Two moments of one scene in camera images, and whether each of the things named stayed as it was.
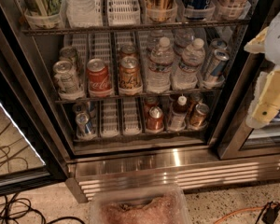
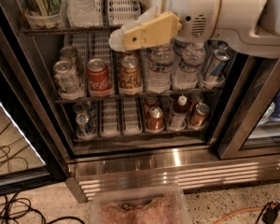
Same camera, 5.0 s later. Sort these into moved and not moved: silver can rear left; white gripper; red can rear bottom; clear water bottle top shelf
Moved: white gripper
Not moved: silver can rear left; red can rear bottom; clear water bottle top shelf
